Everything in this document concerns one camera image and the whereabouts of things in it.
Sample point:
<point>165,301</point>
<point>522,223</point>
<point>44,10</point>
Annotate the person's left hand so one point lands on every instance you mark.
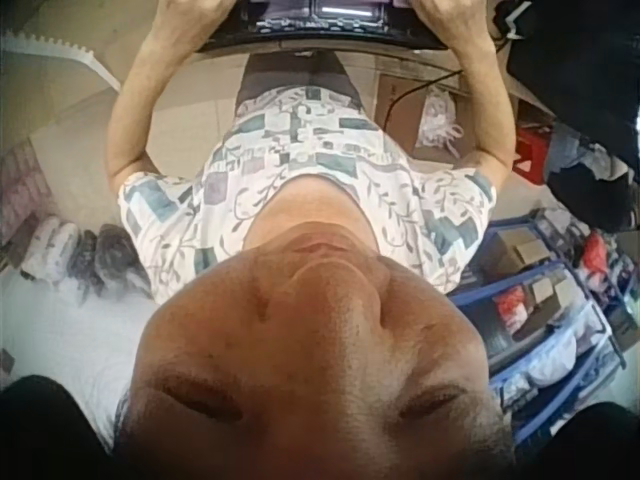
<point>187,12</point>

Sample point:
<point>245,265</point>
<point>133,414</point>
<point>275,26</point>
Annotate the person's right hand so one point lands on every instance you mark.
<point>450,14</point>

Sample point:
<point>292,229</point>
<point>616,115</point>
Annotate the black plastic tray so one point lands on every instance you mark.
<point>320,30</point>

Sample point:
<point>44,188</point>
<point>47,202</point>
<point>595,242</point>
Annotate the person's legs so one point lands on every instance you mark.
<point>280,75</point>

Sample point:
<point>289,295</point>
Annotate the brown cardboard box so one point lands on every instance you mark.
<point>400,117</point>

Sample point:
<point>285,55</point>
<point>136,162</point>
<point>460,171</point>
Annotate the clear bag of white parts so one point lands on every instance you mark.
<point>441,120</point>

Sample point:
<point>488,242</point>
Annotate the heap of dark bags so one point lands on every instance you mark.
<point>575,45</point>

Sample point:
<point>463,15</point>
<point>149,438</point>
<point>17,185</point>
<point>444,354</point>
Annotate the white notched foam board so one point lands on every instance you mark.
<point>60,55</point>

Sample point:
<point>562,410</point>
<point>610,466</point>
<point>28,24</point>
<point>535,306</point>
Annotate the red plastic crate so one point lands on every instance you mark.
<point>532,155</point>

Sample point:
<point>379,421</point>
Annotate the heap of dark clothing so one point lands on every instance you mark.
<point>595,185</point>

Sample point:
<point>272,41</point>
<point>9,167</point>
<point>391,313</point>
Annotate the row of white and black bags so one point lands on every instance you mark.
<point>80,255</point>

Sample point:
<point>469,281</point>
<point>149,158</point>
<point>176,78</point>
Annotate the blue shelf rack with goods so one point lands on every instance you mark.
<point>545,310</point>

